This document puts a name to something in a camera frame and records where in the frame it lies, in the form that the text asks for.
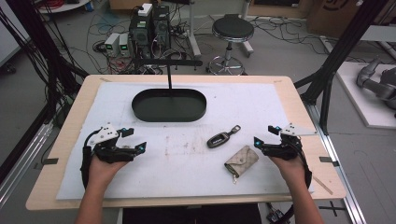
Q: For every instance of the person's left hand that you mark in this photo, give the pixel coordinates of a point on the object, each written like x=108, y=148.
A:
x=101, y=172

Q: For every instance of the brown cardboard box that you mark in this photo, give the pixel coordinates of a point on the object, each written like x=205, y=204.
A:
x=336, y=15

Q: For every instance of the beige key pouch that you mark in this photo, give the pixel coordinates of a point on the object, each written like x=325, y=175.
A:
x=241, y=161

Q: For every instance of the black car key fob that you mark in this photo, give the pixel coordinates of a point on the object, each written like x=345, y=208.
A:
x=218, y=140

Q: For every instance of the white platform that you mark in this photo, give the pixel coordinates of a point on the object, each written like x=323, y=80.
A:
x=367, y=112

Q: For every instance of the black oval tray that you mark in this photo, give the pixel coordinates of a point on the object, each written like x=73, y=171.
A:
x=169, y=107

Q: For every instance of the grey bench power supply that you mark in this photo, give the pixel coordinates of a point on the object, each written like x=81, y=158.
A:
x=111, y=43
x=124, y=45

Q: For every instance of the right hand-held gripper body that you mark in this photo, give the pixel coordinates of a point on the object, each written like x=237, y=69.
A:
x=285, y=151

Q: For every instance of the black computer tower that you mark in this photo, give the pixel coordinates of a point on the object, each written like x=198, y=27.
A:
x=149, y=34

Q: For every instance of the white table mat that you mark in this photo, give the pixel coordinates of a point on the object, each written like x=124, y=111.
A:
x=174, y=168

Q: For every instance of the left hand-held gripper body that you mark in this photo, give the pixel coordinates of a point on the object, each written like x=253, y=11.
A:
x=104, y=152

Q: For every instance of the aluminium rail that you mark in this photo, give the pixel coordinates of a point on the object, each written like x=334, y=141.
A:
x=21, y=161
x=339, y=174

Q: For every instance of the black tape strip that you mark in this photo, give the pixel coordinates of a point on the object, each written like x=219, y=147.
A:
x=328, y=160
x=49, y=161

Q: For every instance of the black T-shaped stand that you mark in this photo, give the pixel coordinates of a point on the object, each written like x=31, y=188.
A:
x=169, y=73

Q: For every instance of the black metal frame post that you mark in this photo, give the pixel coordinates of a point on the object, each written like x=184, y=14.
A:
x=336, y=59

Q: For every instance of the person's right hand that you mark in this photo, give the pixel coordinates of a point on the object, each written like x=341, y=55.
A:
x=292, y=172

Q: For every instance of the white box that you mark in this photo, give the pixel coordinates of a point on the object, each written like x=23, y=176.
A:
x=145, y=9

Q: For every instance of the black round stool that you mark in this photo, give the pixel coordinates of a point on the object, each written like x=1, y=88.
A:
x=233, y=29

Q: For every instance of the white stand leg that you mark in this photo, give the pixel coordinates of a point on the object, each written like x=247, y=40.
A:
x=193, y=34

